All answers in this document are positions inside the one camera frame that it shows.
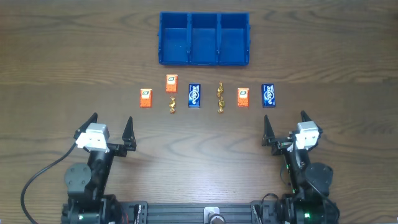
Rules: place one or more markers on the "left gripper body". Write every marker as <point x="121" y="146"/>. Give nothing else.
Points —
<point x="117" y="150"/>

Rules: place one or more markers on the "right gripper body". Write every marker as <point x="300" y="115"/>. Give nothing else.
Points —
<point x="280" y="145"/>

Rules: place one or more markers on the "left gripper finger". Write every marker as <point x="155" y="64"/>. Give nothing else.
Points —
<point x="88" y="122"/>
<point x="129" y="137"/>

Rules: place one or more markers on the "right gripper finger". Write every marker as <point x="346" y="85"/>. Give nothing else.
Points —
<point x="305" y="117"/>
<point x="267" y="132"/>

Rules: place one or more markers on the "blue candy pack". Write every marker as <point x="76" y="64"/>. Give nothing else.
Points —
<point x="268" y="95"/>
<point x="194" y="95"/>

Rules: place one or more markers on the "orange candy box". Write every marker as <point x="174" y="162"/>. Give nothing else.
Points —
<point x="171" y="83"/>
<point x="243" y="97"/>
<point x="145" y="98"/>

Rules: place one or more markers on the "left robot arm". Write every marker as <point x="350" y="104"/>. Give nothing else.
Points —
<point x="77" y="179"/>

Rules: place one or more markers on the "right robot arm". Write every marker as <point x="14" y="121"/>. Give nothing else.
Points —
<point x="318" y="179"/>

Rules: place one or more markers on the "gold wrapped candy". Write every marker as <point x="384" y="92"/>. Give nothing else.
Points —
<point x="221" y="104"/>
<point x="219" y="89"/>
<point x="172" y="104"/>

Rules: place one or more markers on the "blue tray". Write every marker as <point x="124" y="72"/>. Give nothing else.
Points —
<point x="174" y="59"/>

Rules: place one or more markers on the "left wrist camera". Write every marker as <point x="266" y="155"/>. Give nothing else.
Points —
<point x="94" y="137"/>

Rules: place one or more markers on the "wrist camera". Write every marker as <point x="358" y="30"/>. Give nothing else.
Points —
<point x="306" y="135"/>
<point x="94" y="137"/>

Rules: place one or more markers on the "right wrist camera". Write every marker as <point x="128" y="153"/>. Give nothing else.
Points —
<point x="306" y="135"/>

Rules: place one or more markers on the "mounting rail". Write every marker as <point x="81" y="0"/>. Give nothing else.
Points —
<point x="186" y="213"/>

